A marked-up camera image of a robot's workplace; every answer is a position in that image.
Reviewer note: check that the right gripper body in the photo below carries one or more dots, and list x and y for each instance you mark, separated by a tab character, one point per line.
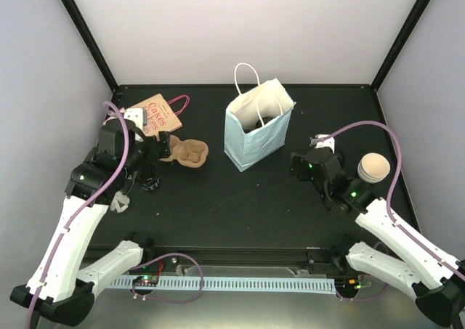
303	167

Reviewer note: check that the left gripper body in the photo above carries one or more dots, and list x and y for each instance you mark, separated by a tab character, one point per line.
160	146

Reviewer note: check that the black coffee lid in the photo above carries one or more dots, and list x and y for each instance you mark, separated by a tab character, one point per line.
265	120
251	128
340	156

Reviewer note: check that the light blue paper bag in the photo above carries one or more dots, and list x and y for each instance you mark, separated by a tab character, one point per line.
256	121

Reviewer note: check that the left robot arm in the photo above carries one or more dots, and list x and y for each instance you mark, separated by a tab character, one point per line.
60	290

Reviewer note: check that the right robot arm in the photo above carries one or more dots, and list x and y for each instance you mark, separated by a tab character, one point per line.
433	278

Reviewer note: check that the brown Cakes paper bag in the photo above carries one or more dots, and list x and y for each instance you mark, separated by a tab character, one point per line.
160	116

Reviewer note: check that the right paper cup stack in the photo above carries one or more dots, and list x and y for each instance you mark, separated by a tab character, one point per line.
373	168

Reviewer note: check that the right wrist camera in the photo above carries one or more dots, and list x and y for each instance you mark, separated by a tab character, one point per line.
323	140

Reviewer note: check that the light blue slotted cable duct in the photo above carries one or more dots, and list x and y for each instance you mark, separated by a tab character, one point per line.
228	284

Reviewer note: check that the black left frame post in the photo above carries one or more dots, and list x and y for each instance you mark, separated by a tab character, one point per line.
84	31

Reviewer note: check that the black frame post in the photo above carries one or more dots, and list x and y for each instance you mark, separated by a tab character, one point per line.
398	44
84	31

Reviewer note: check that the black right frame post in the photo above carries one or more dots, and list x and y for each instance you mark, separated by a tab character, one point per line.
398	44

